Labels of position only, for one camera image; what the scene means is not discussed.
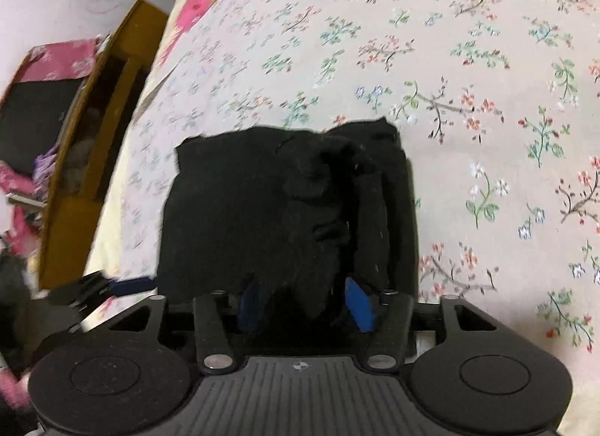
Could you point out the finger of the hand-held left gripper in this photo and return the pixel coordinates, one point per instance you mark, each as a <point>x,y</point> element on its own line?
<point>133,287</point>

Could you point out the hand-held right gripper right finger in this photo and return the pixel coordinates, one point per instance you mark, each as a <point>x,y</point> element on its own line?
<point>358,305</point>

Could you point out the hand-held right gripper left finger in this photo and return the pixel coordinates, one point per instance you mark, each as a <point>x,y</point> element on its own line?
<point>251,307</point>

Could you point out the black pants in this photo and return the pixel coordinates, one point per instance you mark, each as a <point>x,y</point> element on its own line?
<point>290,211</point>

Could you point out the white floral bedsheet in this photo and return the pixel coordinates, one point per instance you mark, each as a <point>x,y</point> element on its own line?
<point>422,89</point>

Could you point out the pink floral cloth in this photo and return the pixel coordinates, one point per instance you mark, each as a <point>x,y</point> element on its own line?
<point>56,59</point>

